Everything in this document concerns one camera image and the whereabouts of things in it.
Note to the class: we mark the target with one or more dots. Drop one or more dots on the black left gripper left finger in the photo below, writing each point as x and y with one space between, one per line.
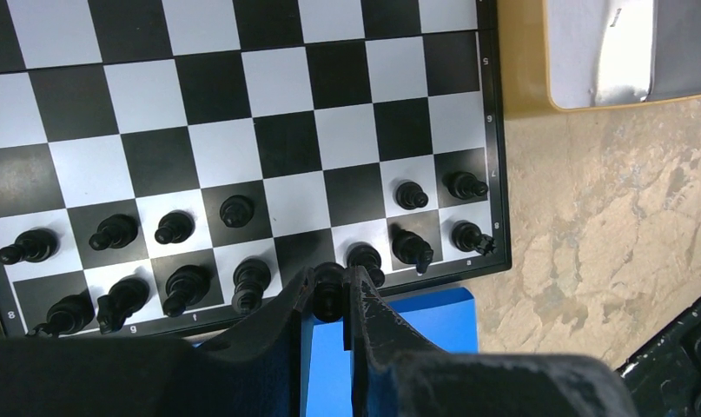
154 374

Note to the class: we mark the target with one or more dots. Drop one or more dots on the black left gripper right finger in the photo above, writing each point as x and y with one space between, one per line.
397 371

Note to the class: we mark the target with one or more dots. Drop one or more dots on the black chess king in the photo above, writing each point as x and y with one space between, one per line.
251 278

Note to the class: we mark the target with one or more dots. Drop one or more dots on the black bishop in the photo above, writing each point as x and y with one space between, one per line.
185 287

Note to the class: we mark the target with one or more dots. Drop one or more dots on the black back row piece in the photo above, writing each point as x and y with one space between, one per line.
126 297

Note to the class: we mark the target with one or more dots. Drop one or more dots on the black chess piece corner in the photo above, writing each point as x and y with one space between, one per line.
468 237

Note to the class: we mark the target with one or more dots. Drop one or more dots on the black pawn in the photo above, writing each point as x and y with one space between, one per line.
175 227
33 246
116 231
237 211

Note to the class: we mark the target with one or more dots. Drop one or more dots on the black pawn second row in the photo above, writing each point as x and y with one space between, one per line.
410 195

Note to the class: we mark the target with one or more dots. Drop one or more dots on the black corner rook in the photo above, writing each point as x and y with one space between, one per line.
70 315

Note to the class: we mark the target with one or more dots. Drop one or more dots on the black pawn edge square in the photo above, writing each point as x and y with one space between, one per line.
465 185

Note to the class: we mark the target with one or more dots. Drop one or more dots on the black chess queen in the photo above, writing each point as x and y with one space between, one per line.
328 292

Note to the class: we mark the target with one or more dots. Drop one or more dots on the black chess knight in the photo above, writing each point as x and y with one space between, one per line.
411 249

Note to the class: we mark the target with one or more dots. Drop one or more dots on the yellow tin with black pieces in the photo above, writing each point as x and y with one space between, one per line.
560 57

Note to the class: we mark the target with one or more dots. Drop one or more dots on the blue mat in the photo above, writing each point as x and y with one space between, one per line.
332 393

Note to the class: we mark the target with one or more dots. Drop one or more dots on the black white chessboard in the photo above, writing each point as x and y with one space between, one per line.
315 110

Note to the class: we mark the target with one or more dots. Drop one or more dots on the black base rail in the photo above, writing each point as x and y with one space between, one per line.
664 375

